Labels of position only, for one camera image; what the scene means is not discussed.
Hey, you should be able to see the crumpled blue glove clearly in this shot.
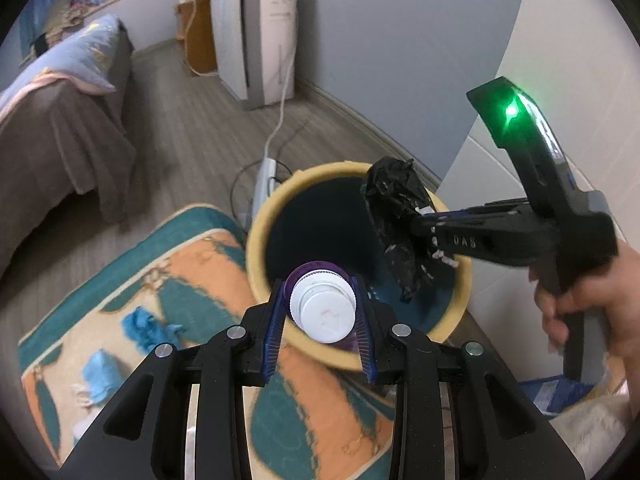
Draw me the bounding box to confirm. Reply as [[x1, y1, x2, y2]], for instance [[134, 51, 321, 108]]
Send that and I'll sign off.
[[120, 306, 184, 357]]

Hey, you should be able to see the beige cable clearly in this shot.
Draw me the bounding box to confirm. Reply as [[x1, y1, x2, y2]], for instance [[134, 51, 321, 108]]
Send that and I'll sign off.
[[181, 0, 221, 79]]

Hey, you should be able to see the purple bottle with white cap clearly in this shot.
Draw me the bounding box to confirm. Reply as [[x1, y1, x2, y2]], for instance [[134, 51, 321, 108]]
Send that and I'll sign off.
[[282, 260, 373, 356]]

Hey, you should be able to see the white power cable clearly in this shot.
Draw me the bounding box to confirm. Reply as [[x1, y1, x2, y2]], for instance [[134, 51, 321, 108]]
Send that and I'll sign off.
[[262, 42, 297, 162]]

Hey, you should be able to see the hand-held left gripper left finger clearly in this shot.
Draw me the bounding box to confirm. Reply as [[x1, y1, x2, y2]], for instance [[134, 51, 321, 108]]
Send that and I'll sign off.
[[57, 279, 291, 480]]

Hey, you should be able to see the teal and orange printed mat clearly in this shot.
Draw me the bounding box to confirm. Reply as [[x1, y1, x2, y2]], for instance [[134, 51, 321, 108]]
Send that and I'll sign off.
[[17, 203, 401, 480]]

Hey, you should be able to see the person's right hand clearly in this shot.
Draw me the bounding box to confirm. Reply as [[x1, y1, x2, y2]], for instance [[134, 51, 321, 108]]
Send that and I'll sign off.
[[529, 241, 640, 376]]

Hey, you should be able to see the white air purifier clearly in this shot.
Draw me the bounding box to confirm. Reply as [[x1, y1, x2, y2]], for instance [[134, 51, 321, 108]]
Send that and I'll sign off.
[[209, 0, 302, 112]]

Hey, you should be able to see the dark bin with yellow rim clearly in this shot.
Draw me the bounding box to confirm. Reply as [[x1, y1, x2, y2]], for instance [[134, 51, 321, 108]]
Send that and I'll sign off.
[[245, 160, 473, 373]]

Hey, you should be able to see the black cable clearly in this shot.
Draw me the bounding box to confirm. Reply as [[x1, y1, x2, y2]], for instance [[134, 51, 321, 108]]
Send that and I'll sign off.
[[230, 125, 302, 233]]

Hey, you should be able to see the wooden cabinet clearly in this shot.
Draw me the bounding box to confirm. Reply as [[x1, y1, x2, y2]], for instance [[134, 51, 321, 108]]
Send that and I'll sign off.
[[175, 0, 219, 77]]

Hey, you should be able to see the white fluffy cloth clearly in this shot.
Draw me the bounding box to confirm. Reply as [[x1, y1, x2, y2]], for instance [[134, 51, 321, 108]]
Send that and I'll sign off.
[[549, 390, 637, 480]]

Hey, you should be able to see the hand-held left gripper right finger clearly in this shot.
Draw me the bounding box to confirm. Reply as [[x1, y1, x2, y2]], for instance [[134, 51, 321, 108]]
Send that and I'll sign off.
[[350, 275, 586, 480]]

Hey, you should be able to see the white power strip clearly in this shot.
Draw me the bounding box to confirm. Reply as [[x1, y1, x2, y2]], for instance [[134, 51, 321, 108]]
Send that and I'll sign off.
[[249, 157, 282, 223]]

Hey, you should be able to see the blue box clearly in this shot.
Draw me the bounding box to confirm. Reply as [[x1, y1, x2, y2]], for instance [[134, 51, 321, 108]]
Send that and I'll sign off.
[[517, 374, 597, 417]]

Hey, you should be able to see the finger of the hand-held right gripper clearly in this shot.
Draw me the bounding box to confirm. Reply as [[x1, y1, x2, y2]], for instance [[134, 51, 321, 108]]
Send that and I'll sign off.
[[409, 220, 507, 267], [420, 202, 523, 226]]

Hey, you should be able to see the blue face mask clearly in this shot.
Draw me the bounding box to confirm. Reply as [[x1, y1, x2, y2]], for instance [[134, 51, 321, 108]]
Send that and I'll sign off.
[[70, 349, 127, 407]]

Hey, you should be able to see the light blue pillow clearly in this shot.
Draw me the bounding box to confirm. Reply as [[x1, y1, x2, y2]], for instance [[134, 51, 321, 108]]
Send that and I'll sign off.
[[0, 14, 124, 117]]

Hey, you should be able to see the bed with brown cover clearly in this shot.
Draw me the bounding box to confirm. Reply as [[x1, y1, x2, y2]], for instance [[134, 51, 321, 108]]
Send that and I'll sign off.
[[0, 35, 139, 281]]

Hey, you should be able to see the black plastic bag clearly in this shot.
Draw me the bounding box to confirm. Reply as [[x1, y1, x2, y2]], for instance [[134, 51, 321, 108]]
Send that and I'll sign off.
[[360, 157, 457, 304]]

